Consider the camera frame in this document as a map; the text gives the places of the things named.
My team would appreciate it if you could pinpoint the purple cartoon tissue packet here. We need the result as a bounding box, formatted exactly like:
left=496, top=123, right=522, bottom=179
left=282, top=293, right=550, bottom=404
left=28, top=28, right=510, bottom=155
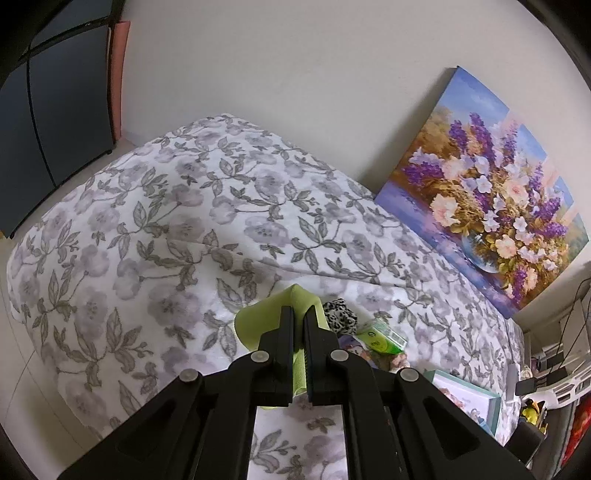
left=336, top=334, right=371, bottom=363

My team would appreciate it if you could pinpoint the dark cabinet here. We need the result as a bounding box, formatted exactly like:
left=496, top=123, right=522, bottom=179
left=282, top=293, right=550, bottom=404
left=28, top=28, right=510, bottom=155
left=0, top=9, right=126, bottom=239

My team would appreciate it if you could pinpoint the leopard print scrunchie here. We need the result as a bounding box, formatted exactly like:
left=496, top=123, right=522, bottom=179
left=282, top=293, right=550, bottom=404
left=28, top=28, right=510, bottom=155
left=322, top=298, right=359, bottom=336

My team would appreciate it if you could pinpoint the yellow toy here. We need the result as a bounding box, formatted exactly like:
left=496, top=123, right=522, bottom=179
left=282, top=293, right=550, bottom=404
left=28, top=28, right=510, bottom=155
left=521, top=399, right=546, bottom=426

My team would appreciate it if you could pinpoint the pink board edge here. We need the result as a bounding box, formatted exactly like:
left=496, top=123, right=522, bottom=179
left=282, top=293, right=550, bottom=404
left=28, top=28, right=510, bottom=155
left=109, top=21, right=132, bottom=142

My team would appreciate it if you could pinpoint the grey floral blanket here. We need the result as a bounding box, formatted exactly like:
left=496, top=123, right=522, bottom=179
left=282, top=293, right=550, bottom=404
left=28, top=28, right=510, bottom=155
left=7, top=113, right=526, bottom=480

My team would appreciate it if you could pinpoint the flower painting canvas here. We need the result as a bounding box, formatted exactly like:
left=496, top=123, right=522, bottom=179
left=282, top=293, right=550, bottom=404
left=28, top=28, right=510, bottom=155
left=375, top=66, right=578, bottom=320

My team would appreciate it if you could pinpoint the red cloth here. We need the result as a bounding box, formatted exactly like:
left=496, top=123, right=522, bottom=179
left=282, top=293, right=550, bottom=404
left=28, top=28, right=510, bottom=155
left=560, top=396, right=591, bottom=468

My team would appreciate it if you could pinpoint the white power strip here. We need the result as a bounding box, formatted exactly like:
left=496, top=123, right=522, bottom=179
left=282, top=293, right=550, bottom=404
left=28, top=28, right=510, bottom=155
left=505, top=364, right=520, bottom=403

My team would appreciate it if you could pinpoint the green tissue packet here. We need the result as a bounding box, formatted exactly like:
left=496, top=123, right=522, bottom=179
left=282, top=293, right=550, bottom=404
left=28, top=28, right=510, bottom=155
left=358, top=319, right=408, bottom=356

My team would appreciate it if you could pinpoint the white lattice chair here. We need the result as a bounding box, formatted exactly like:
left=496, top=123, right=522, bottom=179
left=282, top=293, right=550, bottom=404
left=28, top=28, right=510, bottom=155
left=531, top=353, right=591, bottom=416

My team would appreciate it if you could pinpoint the yellow-green soft cloth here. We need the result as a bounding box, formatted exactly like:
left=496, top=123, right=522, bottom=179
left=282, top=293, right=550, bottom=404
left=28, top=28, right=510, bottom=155
left=235, top=285, right=334, bottom=411

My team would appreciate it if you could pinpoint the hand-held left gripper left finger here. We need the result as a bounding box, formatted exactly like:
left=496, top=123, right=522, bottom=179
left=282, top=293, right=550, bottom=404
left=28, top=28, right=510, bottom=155
left=58, top=305, right=296, bottom=480

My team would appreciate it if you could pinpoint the teal shallow cardboard box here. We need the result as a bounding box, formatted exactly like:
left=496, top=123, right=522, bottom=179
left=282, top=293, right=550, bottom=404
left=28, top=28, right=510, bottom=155
left=424, top=369, right=502, bottom=438

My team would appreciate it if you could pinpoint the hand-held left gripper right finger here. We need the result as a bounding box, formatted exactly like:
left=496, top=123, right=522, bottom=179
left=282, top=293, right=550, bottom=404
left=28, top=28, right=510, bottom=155
left=302, top=305, right=536, bottom=480

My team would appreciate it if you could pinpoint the black cable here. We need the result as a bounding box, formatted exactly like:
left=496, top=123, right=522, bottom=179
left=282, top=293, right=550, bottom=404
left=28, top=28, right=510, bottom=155
left=555, top=276, right=591, bottom=363

